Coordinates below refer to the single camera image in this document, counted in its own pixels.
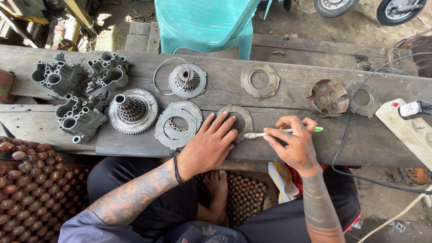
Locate motorcycle wheel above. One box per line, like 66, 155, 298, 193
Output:
376, 0, 428, 27
313, 0, 360, 19

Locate clutch hub disc with sprocket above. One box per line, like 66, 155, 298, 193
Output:
168, 63, 207, 99

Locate brown holed clutch basket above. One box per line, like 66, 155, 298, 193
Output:
306, 79, 350, 118

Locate person's grey blue shirt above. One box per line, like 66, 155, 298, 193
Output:
58, 210, 249, 243

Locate person's black trousers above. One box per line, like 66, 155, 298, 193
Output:
86, 156, 361, 243

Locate white black plug adapter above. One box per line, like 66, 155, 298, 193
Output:
398, 100, 432, 121

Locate cream power cable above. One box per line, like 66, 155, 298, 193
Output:
357, 184, 432, 243

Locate cream power strip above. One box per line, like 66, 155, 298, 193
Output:
375, 99, 432, 171

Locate thin steel wire ring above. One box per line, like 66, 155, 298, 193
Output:
153, 57, 191, 96

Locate teal plastic chair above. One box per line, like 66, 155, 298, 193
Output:
154, 0, 275, 61

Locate small metal bolt fitting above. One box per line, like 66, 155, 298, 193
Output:
386, 219, 406, 234

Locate grey lugged clutch ring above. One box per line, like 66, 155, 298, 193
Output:
344, 79, 382, 119

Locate brown wooden bead mat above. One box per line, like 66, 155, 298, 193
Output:
0, 136, 268, 243

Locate person's right hand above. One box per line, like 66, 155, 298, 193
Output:
263, 116, 320, 177

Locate black power cable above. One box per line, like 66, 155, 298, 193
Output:
330, 52, 432, 195

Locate yellow white plastic bag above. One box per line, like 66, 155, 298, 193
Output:
267, 162, 300, 204

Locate white green toothbrush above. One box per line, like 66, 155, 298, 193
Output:
243, 126, 324, 140

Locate rusty flat clutch ring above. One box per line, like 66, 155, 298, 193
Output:
241, 63, 281, 101

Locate person's bare foot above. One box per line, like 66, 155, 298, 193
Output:
197, 170, 231, 227

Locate heap of workshop scrap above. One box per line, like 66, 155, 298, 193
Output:
0, 0, 102, 52

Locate grey notched clutch plate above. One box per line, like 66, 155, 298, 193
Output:
163, 101, 203, 135
155, 108, 198, 150

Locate dark woven basket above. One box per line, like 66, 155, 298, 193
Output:
394, 34, 432, 79

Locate person's left hand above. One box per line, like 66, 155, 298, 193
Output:
177, 111, 239, 183

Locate red plastic stool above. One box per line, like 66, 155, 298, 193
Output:
286, 164, 362, 234

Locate black wrist bracelet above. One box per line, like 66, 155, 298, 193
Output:
171, 150, 187, 186

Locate red green metal part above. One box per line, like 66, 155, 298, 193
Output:
0, 67, 16, 104

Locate worn brown clutch plate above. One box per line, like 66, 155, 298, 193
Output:
216, 104, 254, 144

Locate grey cast engine casing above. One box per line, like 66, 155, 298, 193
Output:
55, 95, 109, 145
31, 51, 88, 99
86, 51, 132, 94

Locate large toothed clutch gear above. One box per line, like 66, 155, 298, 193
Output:
108, 88, 159, 135

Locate orange round metal part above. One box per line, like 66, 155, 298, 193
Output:
398, 167, 431, 187

